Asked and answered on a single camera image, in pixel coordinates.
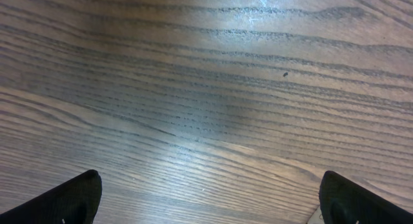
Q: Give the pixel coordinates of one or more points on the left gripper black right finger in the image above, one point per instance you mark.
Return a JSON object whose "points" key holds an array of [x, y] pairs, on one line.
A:
{"points": [[345, 202]]}

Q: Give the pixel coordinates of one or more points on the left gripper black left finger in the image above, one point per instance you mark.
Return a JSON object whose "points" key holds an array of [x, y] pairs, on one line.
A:
{"points": [[74, 202]]}

